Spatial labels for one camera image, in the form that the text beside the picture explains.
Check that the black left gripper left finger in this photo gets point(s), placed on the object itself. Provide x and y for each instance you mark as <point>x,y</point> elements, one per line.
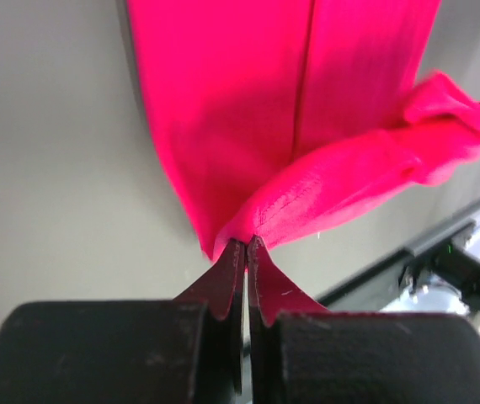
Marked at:
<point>185,350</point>

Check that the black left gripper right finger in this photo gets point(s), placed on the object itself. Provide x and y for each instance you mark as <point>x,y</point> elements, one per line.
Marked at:
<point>301,352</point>

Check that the pink t shirt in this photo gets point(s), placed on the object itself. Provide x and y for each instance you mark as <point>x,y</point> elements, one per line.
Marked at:
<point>280,119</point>

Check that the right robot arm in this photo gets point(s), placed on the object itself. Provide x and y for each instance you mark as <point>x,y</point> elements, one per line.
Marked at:
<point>467,269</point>

